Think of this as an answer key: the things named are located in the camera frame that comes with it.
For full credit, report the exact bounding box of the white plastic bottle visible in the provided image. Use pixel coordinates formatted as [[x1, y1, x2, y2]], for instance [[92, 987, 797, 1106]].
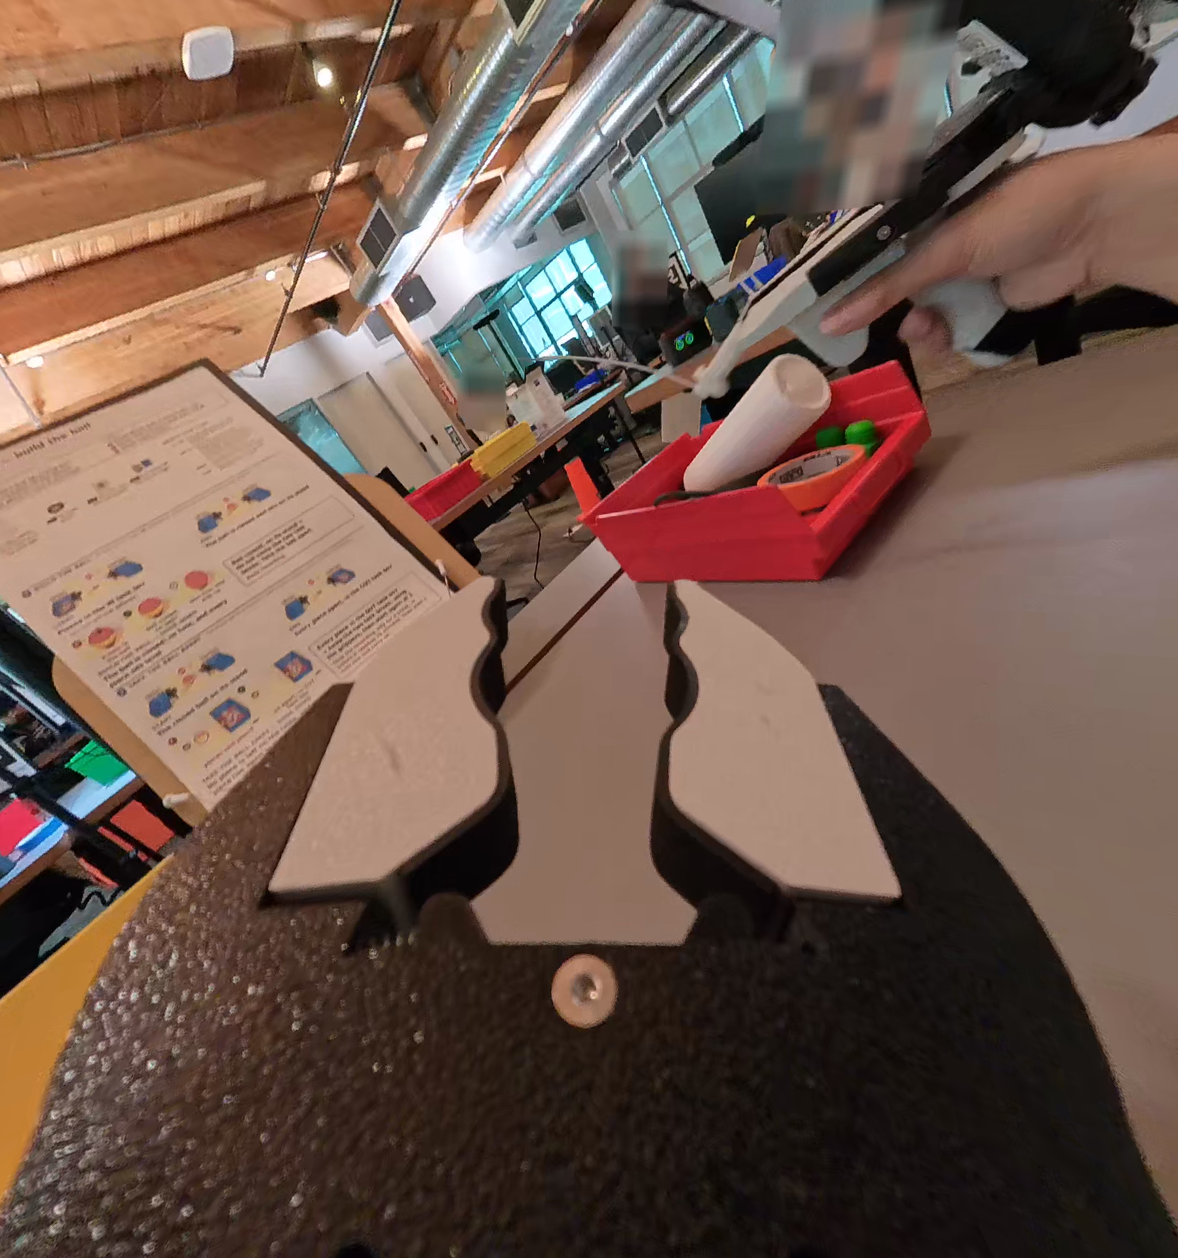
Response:
[[683, 354, 834, 494]]

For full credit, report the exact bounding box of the orange tape roll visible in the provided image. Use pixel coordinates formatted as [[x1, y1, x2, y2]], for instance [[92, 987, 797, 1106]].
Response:
[[758, 445, 872, 516]]

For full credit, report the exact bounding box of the red plastic bin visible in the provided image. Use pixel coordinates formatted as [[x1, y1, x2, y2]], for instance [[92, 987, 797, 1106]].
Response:
[[408, 463, 488, 520], [0, 797, 71, 870], [594, 361, 933, 586]]

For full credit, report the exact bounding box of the silver ventilation duct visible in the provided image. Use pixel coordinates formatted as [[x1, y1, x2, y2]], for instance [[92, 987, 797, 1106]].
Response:
[[468, 0, 732, 251], [350, 0, 594, 306]]

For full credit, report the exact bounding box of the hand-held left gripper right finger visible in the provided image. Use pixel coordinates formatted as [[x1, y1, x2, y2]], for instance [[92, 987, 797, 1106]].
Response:
[[653, 580, 903, 915]]

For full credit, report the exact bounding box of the printed instruction sheet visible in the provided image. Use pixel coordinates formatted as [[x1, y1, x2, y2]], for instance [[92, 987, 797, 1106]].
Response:
[[0, 365, 453, 807]]

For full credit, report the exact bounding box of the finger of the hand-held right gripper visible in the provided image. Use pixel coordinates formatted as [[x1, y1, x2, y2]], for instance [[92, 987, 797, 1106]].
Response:
[[737, 198, 895, 312], [744, 276, 882, 374]]

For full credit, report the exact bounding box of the stack of yellow bins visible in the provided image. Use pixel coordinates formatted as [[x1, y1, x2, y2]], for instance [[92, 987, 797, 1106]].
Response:
[[470, 424, 544, 475]]

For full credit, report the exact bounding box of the black vertical pole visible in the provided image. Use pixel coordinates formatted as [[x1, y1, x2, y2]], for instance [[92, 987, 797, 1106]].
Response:
[[0, 580, 60, 693]]

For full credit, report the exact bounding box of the person's right hand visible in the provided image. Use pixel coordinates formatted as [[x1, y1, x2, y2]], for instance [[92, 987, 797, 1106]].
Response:
[[822, 135, 1178, 360]]

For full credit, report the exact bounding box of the yellow plastic bin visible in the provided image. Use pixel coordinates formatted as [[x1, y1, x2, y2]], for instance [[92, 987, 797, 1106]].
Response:
[[0, 862, 171, 1243]]

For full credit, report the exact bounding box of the green plastic bin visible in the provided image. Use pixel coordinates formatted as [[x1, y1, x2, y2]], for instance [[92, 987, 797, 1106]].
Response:
[[67, 739, 137, 786]]

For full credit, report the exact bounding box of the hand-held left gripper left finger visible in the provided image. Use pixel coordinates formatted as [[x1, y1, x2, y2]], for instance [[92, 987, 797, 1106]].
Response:
[[270, 576, 522, 915]]

